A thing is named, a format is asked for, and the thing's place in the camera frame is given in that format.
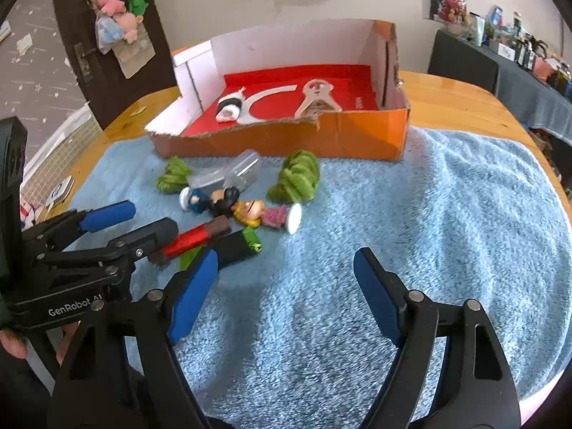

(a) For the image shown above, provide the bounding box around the side table with blue cloth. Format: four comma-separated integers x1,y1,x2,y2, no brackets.
435,29,572,130

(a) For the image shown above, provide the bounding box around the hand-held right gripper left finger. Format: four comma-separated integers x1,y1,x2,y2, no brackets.
47,248,220,429

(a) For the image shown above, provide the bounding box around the clear bag of plush toys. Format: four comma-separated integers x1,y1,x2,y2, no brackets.
83,0,156,79

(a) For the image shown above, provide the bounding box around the white cardboard box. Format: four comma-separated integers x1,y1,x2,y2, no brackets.
144,19,412,162

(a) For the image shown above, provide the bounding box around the black mouse figurine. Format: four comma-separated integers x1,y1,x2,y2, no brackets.
209,187,242,217

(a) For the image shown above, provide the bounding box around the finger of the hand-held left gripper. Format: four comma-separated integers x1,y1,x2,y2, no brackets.
21,201,137,252
38,217,180,287

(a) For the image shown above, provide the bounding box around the pink plush toy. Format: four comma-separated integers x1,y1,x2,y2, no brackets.
95,0,126,16

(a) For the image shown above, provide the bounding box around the large green yarn pompom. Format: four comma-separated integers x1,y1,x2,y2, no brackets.
267,149,321,204

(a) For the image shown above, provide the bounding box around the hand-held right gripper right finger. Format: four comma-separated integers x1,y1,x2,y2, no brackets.
353,247,521,429

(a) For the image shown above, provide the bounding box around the small green yarn bundle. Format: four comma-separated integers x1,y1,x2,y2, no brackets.
156,156,194,195

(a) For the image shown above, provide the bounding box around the person's left hand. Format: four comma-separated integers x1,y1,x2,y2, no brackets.
0,322,80,366

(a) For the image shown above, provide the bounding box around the row of bottles and boxes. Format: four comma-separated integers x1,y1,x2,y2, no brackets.
465,4,572,99

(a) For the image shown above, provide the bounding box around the clear plastic container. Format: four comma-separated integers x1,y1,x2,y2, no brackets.
187,151,262,191

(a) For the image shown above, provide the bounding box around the blue fluffy towel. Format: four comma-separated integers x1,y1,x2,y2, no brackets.
67,127,572,416

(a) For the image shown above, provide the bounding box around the red stick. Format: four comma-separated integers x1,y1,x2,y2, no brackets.
149,215,232,265

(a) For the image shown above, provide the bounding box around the red plush toy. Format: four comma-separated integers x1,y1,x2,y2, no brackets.
435,0,470,25

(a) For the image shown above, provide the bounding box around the blonde doll figurine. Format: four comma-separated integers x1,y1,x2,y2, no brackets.
232,200,304,236

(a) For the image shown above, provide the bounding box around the green and black paper roll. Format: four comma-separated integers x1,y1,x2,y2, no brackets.
179,227,264,273

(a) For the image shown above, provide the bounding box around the dark brown door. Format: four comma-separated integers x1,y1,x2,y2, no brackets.
48,0,179,130

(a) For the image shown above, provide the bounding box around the beige wooden clip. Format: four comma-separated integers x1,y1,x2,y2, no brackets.
294,79,341,119

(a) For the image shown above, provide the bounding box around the red flag cloth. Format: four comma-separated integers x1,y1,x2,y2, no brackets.
181,65,380,137

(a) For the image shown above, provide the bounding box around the blue uniformed figurine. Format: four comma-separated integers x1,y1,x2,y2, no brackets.
179,187,211,213

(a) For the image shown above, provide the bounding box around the white and black cloth roll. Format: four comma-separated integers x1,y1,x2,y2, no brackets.
215,87,247,122

